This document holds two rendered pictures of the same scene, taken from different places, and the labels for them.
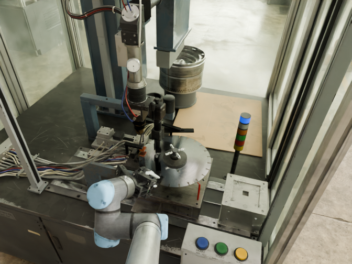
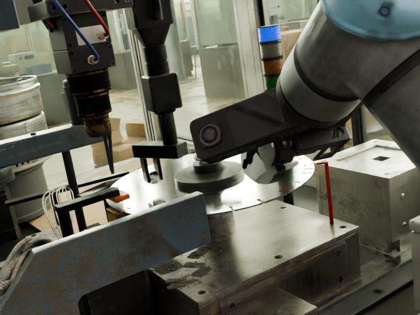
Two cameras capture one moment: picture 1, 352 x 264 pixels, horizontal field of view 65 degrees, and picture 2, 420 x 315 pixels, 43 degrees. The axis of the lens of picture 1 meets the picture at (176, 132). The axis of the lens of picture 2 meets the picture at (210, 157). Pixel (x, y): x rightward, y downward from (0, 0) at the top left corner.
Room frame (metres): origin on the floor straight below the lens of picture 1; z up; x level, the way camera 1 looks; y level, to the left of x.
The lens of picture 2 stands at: (0.33, 0.58, 1.20)
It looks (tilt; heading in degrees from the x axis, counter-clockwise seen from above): 15 degrees down; 314
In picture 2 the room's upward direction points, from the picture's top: 9 degrees counter-clockwise
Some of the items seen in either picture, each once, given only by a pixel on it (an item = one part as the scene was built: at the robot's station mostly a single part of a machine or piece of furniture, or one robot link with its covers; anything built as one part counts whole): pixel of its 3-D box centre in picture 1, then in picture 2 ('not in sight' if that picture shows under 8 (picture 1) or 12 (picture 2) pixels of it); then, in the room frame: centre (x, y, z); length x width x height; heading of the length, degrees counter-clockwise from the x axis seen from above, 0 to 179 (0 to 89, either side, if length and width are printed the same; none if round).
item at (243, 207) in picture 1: (242, 203); (383, 195); (0.76, -0.31, 0.82); 0.18 x 0.18 x 0.15; 75
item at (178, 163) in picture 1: (175, 156); (208, 169); (0.90, 0.00, 0.96); 0.11 x 0.11 x 0.03
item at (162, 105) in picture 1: (157, 119); (152, 40); (0.89, 0.08, 1.17); 0.06 x 0.05 x 0.20; 66
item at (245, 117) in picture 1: (245, 118); (269, 33); (0.97, -0.30, 1.14); 0.05 x 0.04 x 0.03; 165
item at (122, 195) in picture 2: (135, 150); (95, 217); (0.95, 0.19, 0.95); 0.10 x 0.03 x 0.07; 75
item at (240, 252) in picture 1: (240, 254); not in sight; (0.49, -0.25, 0.90); 0.04 x 0.04 x 0.02
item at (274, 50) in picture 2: (243, 123); (270, 49); (0.97, -0.30, 1.11); 0.05 x 0.04 x 0.03; 165
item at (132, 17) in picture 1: (147, 34); not in sight; (1.08, 0.12, 1.45); 0.35 x 0.07 x 0.28; 165
